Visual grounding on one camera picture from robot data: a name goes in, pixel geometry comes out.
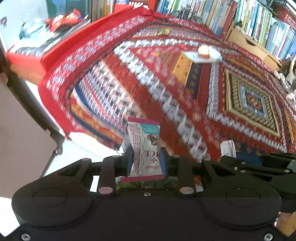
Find left upright pale books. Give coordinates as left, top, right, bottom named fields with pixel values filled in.
left=89, top=0, right=115, bottom=22

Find clear glass mug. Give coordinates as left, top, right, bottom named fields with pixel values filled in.
left=19, top=19, right=46, bottom=39

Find red patterned tablecloth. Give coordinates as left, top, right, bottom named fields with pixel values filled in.
left=38, top=8, right=295, bottom=160

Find white pink snack wrapper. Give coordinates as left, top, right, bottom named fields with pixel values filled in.
left=120, top=117, right=163, bottom=182

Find wooden drawer box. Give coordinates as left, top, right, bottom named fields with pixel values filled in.
left=226, top=28, right=281, bottom=70

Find brown-haired doll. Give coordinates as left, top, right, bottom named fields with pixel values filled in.
left=273, top=56, right=295, bottom=100

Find flat magazine stack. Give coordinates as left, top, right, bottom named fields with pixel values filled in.
left=8, top=19, right=90, bottom=57

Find blue landscape book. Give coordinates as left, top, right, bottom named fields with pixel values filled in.
left=46, top=0, right=89, bottom=18

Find red snack bag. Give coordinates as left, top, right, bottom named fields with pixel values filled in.
left=44, top=9, right=84, bottom=32

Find miniature black bicycle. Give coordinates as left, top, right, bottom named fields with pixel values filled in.
left=170, top=8, right=204, bottom=25

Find white plastic bag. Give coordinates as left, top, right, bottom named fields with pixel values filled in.
left=183, top=45, right=223, bottom=63

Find row of upright books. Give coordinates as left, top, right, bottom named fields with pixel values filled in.
left=156, top=0, right=238, bottom=38

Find bread slice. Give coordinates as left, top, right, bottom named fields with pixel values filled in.
left=198, top=45, right=210, bottom=59

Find right row of books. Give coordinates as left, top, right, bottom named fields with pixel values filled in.
left=234, top=1, right=295, bottom=61

